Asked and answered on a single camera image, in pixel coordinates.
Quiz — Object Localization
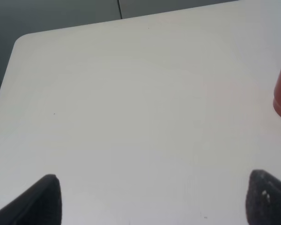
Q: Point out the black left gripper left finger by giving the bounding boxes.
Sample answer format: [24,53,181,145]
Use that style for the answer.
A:
[0,174,62,225]

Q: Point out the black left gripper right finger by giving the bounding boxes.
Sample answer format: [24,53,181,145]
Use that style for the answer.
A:
[245,170,281,225]

